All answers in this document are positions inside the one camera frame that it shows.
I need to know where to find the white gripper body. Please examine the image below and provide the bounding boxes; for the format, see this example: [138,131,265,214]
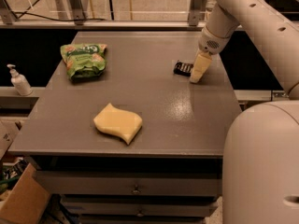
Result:
[198,26,231,54]

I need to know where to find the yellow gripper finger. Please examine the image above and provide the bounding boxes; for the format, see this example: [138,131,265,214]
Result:
[190,50,212,83]

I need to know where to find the black rxbar chocolate bar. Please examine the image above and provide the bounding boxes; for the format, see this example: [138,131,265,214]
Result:
[173,61,193,77]

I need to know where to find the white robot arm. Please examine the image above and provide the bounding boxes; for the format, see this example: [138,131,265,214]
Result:
[190,0,299,224]

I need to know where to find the yellow wavy sponge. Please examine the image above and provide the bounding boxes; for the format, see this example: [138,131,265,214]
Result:
[93,104,143,145]

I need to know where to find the grey drawer cabinet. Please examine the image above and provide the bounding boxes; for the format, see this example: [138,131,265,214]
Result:
[10,32,240,224]

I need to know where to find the green snack chip bag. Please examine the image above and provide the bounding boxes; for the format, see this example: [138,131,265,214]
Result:
[60,43,107,81]

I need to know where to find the white pump lotion bottle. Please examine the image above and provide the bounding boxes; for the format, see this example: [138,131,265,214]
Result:
[7,64,32,96]

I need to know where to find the brown cardboard box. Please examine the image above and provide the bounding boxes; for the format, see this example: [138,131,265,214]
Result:
[0,164,50,224]

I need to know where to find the metal railing frame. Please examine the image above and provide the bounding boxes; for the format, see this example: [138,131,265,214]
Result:
[0,0,216,30]

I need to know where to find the black cable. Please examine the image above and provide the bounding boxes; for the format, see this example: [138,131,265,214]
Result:
[12,11,107,23]

